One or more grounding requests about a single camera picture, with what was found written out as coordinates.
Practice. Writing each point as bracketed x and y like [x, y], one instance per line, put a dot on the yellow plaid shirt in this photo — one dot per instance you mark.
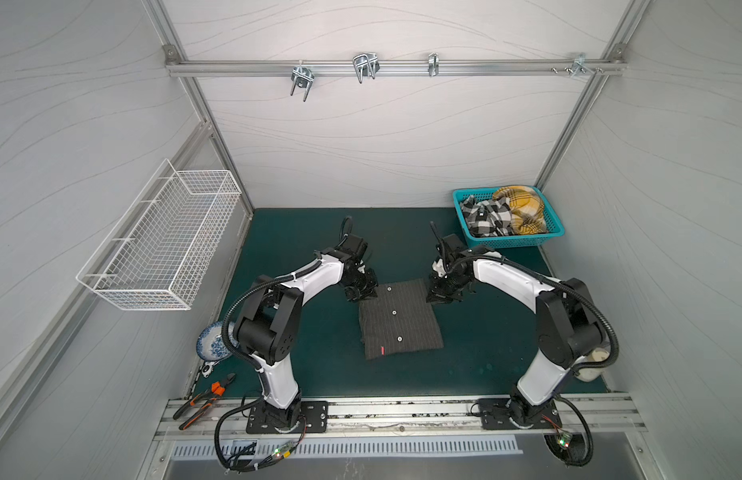
[527, 209]

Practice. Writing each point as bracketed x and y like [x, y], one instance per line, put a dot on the orange handled pliers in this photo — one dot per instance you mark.
[203, 402]

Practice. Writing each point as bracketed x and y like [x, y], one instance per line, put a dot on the small metal ring clamp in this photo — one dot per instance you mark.
[433, 65]

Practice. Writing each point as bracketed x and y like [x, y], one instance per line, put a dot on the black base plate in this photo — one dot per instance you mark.
[497, 414]
[302, 416]

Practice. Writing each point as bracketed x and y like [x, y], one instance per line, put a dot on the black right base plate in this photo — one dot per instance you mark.
[497, 414]

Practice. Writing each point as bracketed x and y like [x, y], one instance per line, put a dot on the white slotted cable duct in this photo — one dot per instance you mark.
[361, 447]

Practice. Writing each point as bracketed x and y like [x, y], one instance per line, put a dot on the metal u-bolt clamp left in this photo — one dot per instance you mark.
[302, 79]

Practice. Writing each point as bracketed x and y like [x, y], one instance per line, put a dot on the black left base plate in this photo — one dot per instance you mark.
[302, 416]

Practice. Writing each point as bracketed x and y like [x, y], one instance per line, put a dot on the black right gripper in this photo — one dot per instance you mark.
[445, 287]

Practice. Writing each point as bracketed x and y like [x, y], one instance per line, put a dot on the metal u-bolt clamp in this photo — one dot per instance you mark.
[302, 79]
[366, 65]

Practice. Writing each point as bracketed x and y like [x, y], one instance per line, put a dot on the aluminium top rail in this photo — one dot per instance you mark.
[388, 68]

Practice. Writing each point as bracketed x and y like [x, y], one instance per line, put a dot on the teal plastic basket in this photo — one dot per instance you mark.
[554, 224]

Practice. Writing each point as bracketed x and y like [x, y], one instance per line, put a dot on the blue white ceramic bowl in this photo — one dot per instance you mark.
[210, 346]

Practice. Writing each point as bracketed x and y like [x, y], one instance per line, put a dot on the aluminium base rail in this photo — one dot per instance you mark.
[351, 417]

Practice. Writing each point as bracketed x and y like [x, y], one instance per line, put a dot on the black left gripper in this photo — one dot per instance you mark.
[369, 290]

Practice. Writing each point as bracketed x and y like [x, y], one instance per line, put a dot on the metal u-bolt clamp middle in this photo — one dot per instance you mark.
[366, 65]

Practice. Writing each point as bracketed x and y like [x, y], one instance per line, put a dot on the dark grey striped shirt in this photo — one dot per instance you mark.
[399, 320]

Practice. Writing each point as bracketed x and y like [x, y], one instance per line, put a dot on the black white plaid shirt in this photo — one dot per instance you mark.
[487, 218]

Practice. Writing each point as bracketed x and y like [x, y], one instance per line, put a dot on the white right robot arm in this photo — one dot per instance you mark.
[572, 333]

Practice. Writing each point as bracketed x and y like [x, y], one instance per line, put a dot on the white wire basket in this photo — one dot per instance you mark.
[158, 253]

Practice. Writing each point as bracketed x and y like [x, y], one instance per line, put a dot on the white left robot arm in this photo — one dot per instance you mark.
[262, 325]

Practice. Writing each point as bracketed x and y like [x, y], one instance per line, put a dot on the metal bracket clamp right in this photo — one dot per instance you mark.
[578, 68]

